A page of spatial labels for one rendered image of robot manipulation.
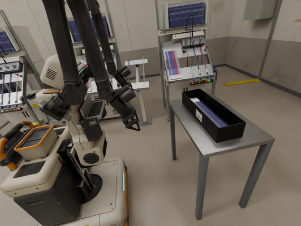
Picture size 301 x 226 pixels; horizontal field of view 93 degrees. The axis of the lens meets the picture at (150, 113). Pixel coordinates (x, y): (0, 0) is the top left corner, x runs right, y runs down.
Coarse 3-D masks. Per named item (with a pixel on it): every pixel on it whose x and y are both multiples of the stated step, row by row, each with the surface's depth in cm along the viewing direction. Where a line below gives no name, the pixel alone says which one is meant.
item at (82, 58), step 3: (114, 54) 231; (78, 57) 232; (81, 57) 232; (84, 57) 232; (114, 57) 230; (81, 60) 231; (84, 60) 230; (114, 60) 228; (84, 63) 229; (105, 63) 227; (105, 66) 225
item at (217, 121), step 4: (192, 100) 126; (196, 100) 126; (196, 104) 120; (200, 104) 119; (200, 108) 114; (204, 108) 113; (204, 112) 108; (208, 112) 108; (212, 112) 107; (208, 116) 103; (212, 116) 103; (216, 116) 102; (212, 120) 99; (216, 120) 98; (220, 120) 97; (216, 124) 94; (220, 124) 94; (224, 124) 93
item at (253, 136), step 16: (176, 112) 122; (192, 128) 101; (256, 128) 93; (208, 144) 86; (224, 144) 85; (240, 144) 83; (256, 144) 83; (272, 144) 86; (208, 160) 83; (256, 160) 96; (256, 176) 101
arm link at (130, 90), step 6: (120, 90) 66; (126, 90) 66; (132, 90) 69; (102, 96) 63; (108, 96) 64; (114, 96) 65; (120, 96) 67; (126, 96) 66; (132, 96) 67; (108, 102) 65; (126, 102) 68
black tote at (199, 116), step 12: (192, 96) 133; (204, 96) 125; (192, 108) 113; (216, 108) 109; (204, 120) 96; (228, 120) 97; (240, 120) 86; (216, 132) 84; (228, 132) 84; (240, 132) 85
